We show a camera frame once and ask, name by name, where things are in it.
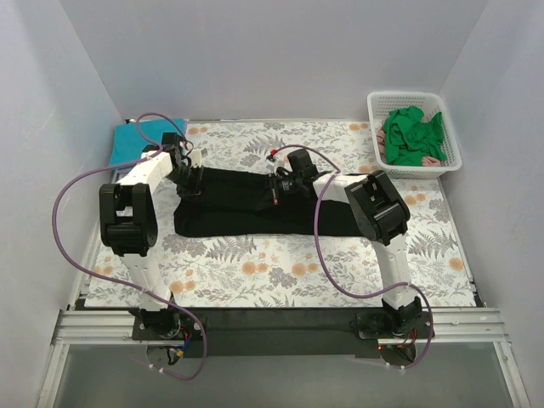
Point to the white plastic laundry basket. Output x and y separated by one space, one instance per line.
380 103

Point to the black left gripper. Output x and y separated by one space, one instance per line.
192 179

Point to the folded teal t shirt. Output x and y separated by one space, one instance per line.
128 144

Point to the green t shirt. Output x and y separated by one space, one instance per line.
415 114

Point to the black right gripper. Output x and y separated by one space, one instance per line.
274 189

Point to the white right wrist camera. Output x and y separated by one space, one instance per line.
275 165

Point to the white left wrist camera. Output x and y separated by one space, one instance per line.
196 157

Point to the aluminium frame rail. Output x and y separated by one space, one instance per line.
451 325

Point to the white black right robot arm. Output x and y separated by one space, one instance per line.
380 215

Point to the floral patterned table mat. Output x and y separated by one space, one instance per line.
299 270

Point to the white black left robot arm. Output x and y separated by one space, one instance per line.
128 224

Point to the black t shirt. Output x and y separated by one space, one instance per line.
241 203

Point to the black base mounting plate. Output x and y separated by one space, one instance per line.
233 332

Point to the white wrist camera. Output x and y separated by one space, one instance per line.
275 165
196 157

